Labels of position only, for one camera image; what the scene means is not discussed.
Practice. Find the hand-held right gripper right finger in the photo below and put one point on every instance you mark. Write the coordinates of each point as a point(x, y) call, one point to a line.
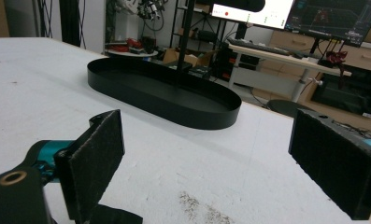
point(335, 161)

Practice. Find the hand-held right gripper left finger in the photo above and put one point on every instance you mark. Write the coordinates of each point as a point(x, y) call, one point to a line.
point(92, 161)

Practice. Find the black oval metal tray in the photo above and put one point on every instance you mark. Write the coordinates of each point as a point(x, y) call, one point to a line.
point(164, 93)

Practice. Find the red and black device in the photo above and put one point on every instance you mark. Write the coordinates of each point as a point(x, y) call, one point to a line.
point(337, 57)

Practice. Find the light wooden drawer cabinet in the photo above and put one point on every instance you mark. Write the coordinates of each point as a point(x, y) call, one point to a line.
point(354, 53)

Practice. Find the light wooden desk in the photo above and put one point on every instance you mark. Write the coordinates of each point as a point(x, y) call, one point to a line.
point(286, 60)

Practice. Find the round white side table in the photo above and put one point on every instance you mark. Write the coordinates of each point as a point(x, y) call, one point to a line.
point(131, 53)

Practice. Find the black keyboard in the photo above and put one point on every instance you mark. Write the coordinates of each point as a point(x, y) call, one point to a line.
point(261, 46)

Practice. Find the brown cardboard box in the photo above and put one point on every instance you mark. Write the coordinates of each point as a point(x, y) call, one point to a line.
point(186, 57)

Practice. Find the dark-screen computer monitor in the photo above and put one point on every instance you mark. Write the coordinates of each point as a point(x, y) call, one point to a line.
point(332, 18)

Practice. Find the black metal stand pole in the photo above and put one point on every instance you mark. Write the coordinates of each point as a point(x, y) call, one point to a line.
point(185, 34)

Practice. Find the white-screen computer monitor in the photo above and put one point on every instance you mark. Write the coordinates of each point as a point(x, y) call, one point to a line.
point(251, 14)

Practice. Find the black metal shelf rack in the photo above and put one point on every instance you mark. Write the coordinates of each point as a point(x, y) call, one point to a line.
point(202, 25)

